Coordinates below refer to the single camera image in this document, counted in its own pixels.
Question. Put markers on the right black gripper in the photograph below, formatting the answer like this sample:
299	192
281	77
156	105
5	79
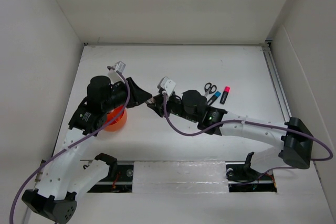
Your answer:
158	107

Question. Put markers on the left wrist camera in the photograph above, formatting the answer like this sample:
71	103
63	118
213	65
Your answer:
115	69

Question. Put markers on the orange round pen holder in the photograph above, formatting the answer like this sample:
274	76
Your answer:
116	119

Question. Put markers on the aluminium rail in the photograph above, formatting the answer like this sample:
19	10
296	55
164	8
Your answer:
276	82

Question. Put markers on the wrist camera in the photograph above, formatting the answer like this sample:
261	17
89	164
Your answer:
166	86
115	69

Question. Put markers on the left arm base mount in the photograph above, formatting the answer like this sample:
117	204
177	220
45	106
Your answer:
119	178

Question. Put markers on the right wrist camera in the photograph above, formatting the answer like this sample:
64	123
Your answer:
166	86

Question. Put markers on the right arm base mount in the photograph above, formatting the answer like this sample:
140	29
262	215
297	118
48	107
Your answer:
243	179

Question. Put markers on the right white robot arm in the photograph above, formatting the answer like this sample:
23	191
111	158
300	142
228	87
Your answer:
290	142

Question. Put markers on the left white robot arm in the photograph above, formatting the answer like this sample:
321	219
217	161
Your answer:
55	196

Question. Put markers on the black handled scissors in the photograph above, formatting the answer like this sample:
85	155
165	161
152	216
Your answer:
209	88

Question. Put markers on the black blue utility knife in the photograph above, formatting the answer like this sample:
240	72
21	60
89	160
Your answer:
213	98

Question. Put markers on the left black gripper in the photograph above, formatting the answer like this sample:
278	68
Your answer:
137	95

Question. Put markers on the pink marker cap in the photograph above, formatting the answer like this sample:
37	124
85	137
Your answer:
224	95

